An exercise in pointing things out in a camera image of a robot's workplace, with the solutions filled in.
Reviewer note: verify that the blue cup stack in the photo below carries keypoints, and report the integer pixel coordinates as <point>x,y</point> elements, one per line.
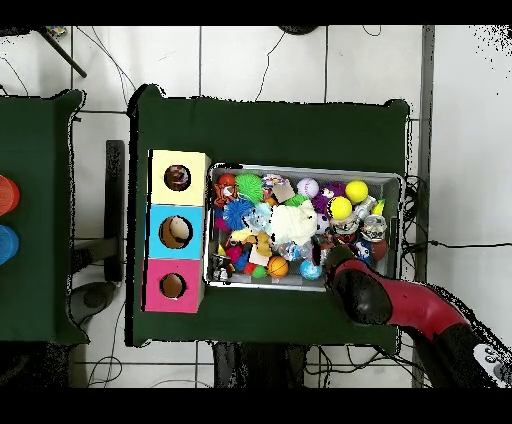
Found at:
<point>8,244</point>

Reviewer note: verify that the plain yellow ball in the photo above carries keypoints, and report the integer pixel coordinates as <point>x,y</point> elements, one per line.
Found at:
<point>356,192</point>

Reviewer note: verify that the green cloth on side table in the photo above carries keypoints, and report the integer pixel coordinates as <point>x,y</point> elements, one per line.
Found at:
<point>36,160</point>

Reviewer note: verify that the tiger plush toy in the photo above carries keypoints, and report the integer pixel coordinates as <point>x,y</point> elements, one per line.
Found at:
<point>224,195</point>

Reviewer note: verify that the purple spiky monster toy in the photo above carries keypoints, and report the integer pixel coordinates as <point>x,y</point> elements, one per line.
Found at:
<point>320,200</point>

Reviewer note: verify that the orange cup stack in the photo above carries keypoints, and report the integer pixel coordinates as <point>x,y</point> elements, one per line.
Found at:
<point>8,196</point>

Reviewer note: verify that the black rod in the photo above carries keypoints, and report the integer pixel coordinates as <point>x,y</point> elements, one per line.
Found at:
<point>64,54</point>

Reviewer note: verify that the yellow tennis ball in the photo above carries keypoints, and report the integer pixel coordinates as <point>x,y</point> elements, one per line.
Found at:
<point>340,208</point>

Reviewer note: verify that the black round base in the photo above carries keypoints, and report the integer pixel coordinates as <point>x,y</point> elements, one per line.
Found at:
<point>298,29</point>

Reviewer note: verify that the white baseball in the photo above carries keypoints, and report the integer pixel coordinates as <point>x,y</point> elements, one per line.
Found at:
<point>307,188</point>

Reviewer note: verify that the crushed silver drink can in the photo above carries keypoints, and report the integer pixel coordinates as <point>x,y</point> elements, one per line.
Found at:
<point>374,228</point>

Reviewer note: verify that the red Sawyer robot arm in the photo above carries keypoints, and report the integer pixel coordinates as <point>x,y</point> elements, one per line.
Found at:
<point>416,308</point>

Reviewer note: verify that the cream waffle cloth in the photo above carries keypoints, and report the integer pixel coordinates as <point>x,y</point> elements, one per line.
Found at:
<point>292,222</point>

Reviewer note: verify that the green spiky rubber ball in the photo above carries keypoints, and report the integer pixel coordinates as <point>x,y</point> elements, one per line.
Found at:
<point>248,187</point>

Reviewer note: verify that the wooden box with three holes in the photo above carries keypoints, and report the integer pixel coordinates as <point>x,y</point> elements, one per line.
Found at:
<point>176,196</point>

